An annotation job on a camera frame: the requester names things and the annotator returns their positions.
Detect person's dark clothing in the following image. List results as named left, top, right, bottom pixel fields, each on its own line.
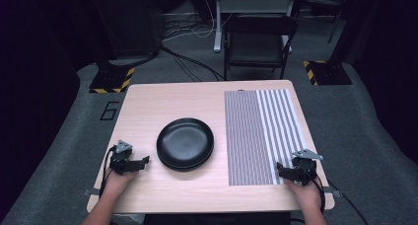
left=143, top=212, right=292, bottom=225

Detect grey table bracket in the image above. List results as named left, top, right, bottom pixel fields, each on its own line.
left=323, top=187, right=343, bottom=198
left=83, top=187, right=101, bottom=198

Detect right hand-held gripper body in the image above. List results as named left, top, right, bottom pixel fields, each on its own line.
left=290, top=148, right=324, bottom=187

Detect right hand-held gripper cable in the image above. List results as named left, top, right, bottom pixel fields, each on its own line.
left=309, top=175, right=327, bottom=215

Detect bundle of white cables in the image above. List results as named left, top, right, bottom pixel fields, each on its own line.
left=162, top=0, right=233, bottom=41

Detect black folding chair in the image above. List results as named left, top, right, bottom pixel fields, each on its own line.
left=222, top=14, right=299, bottom=81

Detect white metal desk frame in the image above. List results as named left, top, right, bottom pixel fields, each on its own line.
left=213, top=0, right=298, bottom=53

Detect left hand-held gripper cable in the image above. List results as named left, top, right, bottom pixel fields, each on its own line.
left=98, top=144, right=118, bottom=198

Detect thin black floor cable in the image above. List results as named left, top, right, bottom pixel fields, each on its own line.
left=326, top=179, right=370, bottom=225

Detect thick black floor cable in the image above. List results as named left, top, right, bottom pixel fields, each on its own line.
left=160, top=44, right=225, bottom=82

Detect grey striped place mat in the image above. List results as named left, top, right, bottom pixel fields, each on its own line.
left=224, top=88, right=310, bottom=187

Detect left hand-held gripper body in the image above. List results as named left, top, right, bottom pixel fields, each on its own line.
left=108, top=139, right=136, bottom=176

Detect person's right hand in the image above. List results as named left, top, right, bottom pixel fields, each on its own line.
left=284, top=179, right=322, bottom=210

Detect hazard-striped black stand base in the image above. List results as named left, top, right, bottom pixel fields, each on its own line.
left=89, top=66, right=136, bottom=95
left=303, top=59, right=353, bottom=87

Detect person's left hand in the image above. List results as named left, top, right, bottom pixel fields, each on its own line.
left=104, top=167, right=140, bottom=197

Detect black cabinet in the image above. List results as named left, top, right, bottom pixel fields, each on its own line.
left=87, top=0, right=167, bottom=60

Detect hand-held gripper cable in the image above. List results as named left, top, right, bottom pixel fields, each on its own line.
left=309, top=175, right=327, bottom=215
left=98, top=144, right=118, bottom=198

